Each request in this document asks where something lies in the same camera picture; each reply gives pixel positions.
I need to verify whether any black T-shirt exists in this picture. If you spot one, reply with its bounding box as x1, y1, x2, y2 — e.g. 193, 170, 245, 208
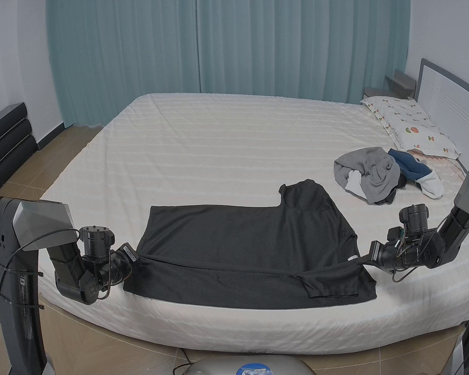
123, 179, 377, 310

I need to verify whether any black cable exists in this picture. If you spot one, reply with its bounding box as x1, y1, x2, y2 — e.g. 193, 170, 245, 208
174, 348, 194, 375

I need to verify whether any blue-green curtain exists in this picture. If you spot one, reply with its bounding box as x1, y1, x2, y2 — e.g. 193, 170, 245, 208
46, 0, 411, 129

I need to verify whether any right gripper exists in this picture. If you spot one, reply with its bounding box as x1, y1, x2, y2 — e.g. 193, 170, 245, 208
357, 240, 402, 272

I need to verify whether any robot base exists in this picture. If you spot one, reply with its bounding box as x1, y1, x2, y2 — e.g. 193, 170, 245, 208
182, 358, 311, 375

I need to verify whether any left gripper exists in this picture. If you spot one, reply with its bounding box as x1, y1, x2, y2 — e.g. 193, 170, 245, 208
108, 242, 141, 285

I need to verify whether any bed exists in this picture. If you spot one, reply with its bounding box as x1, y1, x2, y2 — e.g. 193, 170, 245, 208
35, 58, 469, 356

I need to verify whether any white printed pillow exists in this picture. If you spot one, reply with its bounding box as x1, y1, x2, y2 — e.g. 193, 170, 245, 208
360, 95, 461, 159

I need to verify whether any grey bedside table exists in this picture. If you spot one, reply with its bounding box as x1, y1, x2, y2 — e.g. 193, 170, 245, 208
363, 70, 417, 101

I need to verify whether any pile of clothes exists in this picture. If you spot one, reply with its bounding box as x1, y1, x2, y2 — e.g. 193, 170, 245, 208
333, 146, 444, 205

